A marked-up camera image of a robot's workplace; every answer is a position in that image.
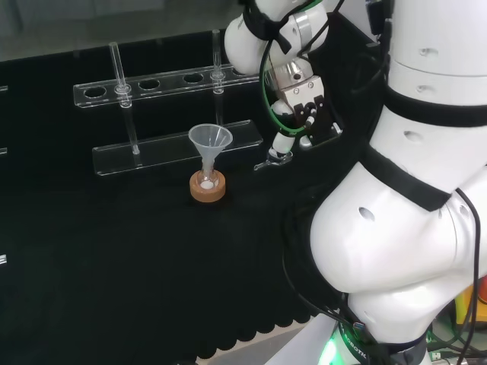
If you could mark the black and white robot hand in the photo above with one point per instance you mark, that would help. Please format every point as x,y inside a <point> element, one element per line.
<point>321,121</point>

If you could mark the clear plastic funnel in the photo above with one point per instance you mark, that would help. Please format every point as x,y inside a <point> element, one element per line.
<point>210,137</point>

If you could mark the clear acrylic funnel stand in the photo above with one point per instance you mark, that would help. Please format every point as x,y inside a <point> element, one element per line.
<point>167,152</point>

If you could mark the round-bottom glass flask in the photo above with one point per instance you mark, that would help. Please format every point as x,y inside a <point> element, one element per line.
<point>207,184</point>

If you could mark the yellow stop button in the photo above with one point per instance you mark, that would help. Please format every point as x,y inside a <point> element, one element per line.
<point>465,304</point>

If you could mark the black table cloth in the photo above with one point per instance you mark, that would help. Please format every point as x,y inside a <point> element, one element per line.
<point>114,247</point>

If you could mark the small pale clear item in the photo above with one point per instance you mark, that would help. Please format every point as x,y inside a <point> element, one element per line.
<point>2,259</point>

